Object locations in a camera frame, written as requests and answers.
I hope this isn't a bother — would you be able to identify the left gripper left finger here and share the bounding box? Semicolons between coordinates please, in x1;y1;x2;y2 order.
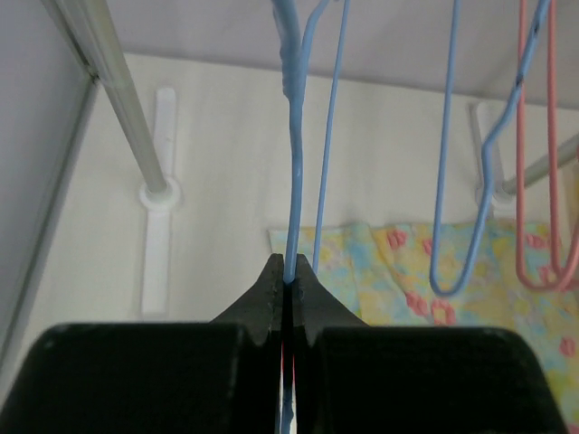
1;254;283;433

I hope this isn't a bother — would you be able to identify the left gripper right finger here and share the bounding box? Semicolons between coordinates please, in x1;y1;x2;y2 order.
291;256;565;433

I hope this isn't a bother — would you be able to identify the floral pastel skirt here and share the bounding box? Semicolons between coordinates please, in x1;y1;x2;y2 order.
298;220;578;420

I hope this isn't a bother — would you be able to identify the blue wire hanger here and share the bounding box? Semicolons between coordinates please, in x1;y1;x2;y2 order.
429;0;552;297
270;0;352;434

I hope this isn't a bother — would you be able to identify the white metal clothes rack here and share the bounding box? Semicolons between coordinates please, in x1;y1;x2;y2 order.
43;0;579;317

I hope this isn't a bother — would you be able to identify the pink wire hanger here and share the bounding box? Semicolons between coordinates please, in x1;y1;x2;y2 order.
547;1;578;291
516;1;555;292

